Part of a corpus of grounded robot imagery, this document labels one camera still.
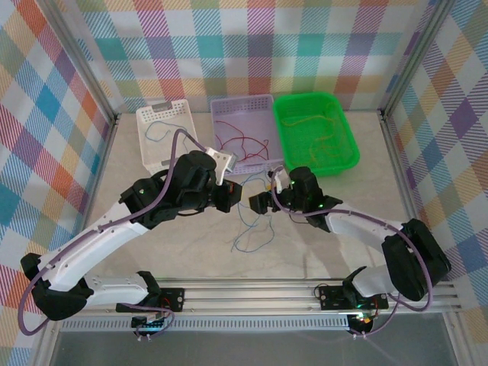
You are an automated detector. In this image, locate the thin blue wire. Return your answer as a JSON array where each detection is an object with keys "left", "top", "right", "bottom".
[
  {"left": 145, "top": 120, "right": 192, "bottom": 149},
  {"left": 230, "top": 177, "right": 276, "bottom": 255},
  {"left": 243, "top": 170, "right": 270, "bottom": 188}
]

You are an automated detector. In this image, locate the green plastic mesh basket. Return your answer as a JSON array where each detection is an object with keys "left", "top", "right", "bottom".
[{"left": 272, "top": 91, "right": 361, "bottom": 178}]

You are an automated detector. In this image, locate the white perforated plastic basket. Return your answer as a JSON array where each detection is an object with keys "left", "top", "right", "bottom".
[{"left": 136, "top": 98, "right": 202, "bottom": 177}]

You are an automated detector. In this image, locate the purple perforated plastic basket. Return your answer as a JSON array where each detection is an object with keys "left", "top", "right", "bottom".
[{"left": 210, "top": 94, "right": 285, "bottom": 176}]

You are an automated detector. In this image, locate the small controller circuit board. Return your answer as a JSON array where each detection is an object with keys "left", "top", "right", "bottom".
[
  {"left": 348, "top": 310, "right": 379, "bottom": 326},
  {"left": 131, "top": 310, "right": 169, "bottom": 332}
]

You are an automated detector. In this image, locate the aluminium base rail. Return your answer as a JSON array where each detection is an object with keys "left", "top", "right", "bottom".
[{"left": 85, "top": 278, "right": 461, "bottom": 316}]

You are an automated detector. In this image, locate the grey slotted cable duct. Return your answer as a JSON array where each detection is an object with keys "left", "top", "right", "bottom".
[{"left": 60, "top": 318, "right": 351, "bottom": 332}]

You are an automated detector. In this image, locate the aluminium frame post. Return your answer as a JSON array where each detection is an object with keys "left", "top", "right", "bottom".
[
  {"left": 380, "top": 0, "right": 457, "bottom": 115},
  {"left": 42, "top": 0, "right": 119, "bottom": 120}
]

